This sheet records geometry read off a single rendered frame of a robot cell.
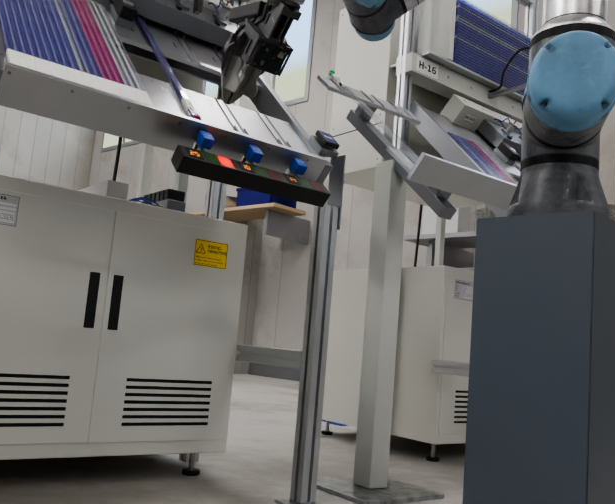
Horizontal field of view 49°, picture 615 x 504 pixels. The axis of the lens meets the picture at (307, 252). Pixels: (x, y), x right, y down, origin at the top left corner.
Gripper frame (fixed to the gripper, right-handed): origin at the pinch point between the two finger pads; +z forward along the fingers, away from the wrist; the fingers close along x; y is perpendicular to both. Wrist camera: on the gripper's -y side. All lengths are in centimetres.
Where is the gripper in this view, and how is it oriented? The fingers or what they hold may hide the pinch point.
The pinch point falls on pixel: (228, 95)
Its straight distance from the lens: 126.7
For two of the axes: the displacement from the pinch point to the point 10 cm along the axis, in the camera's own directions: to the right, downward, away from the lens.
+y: 4.1, 6.2, -6.7
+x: 7.9, 1.4, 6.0
